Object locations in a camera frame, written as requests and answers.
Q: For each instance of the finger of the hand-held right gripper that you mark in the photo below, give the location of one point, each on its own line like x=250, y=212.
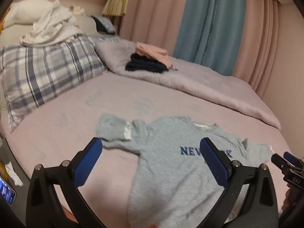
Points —
x=280, y=163
x=293, y=160

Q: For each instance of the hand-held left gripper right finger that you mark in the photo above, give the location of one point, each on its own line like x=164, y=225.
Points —
x=213, y=163

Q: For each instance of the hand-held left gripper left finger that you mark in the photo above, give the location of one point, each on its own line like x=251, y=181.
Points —
x=87, y=163

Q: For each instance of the grey sweatshirt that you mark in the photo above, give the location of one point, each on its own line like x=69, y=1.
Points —
x=166, y=171

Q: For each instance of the pile of white clothes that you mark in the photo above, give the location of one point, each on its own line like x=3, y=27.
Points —
x=52, y=26

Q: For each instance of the person's right hand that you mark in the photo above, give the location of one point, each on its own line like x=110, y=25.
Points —
x=287, y=199

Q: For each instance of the bed with pink sheet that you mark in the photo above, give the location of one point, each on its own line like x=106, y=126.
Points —
x=71, y=123

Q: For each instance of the white tissue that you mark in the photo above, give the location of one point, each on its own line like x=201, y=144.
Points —
x=14, y=174

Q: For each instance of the pink comforter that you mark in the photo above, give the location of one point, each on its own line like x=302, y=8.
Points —
x=201, y=83

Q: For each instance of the smartphone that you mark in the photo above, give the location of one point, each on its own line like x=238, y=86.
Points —
x=7, y=191

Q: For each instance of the plaid pillow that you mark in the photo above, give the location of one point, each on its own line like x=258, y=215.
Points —
x=42, y=76

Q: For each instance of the folded navy garment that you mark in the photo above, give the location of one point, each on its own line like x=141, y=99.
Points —
x=144, y=65

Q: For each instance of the pink curtain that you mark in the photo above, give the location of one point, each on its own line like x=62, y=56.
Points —
x=154, y=11
x=258, y=40

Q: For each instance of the folded pink garment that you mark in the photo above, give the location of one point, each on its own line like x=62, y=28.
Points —
x=152, y=51

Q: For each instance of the blue curtain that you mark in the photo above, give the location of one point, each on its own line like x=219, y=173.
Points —
x=209, y=28

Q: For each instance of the dark grey garment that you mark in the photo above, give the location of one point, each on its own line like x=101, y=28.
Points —
x=104, y=23

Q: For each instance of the beige fringed lamp shade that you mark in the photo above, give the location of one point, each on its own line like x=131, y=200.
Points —
x=116, y=3

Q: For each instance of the white pillow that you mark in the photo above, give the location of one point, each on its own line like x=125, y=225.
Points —
x=23, y=11

